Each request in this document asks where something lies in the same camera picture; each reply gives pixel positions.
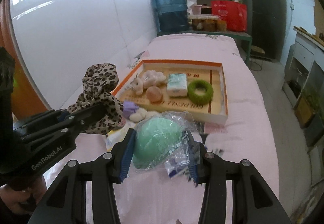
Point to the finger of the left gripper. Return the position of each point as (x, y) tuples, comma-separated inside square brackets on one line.
[(40, 121), (81, 119)]

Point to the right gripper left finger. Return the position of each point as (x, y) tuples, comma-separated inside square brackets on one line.
[(65, 200)]

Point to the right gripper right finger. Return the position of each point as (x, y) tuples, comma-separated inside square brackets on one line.
[(253, 201)]

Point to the yellow cartoon tissue pack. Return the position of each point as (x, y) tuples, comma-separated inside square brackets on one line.
[(114, 137)]

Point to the leopard print scrunchie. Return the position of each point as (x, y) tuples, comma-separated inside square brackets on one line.
[(97, 86)]

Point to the white bear purple bow plush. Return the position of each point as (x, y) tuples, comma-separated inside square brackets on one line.
[(135, 113)]

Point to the blue cartoon tissue pack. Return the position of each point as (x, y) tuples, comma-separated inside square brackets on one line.
[(187, 159)]

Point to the peach round sponge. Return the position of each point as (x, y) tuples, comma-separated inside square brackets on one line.
[(154, 94)]

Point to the mint green sponge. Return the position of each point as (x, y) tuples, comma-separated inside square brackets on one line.
[(158, 137)]

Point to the pink white unicorn plush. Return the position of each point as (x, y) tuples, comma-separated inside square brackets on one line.
[(148, 79)]

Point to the green floral tissue pack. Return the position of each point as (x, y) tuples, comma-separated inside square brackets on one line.
[(177, 85)]

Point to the person left hand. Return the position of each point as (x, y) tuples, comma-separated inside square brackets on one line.
[(24, 202)]

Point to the pink bed blanket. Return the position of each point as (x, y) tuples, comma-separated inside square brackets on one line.
[(153, 196)]

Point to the yellow planter with grass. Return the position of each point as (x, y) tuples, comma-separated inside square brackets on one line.
[(305, 110)]

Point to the orange rimmed cardboard box tray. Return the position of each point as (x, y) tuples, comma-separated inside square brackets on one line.
[(197, 87)]

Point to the grey kitchen counter cabinet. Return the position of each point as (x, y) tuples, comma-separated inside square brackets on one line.
[(304, 73)]

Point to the blue water jug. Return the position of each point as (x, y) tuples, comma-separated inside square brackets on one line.
[(171, 15)]

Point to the jars of preserved food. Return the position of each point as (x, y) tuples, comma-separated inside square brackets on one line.
[(209, 23)]

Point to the red shopping bag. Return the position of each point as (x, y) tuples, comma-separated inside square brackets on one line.
[(234, 13)]

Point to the dark grey refrigerator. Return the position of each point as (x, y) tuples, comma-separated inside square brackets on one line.
[(263, 24)]

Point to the round wire stool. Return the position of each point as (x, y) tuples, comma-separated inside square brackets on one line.
[(256, 58)]

